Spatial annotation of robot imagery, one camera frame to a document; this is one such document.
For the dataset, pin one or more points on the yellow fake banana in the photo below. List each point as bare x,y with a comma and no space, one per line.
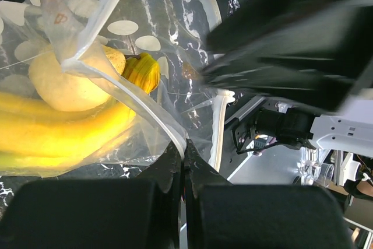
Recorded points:
36,136

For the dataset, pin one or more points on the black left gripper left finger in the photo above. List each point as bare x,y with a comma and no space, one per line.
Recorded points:
141,212

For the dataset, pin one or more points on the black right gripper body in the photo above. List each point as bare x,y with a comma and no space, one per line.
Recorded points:
315,53

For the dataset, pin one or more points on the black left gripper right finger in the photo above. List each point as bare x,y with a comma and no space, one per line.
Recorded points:
220,214

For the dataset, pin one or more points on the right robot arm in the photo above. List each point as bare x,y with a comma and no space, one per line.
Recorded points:
345,129

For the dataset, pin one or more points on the polka dot zip top bag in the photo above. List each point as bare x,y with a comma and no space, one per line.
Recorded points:
146,54

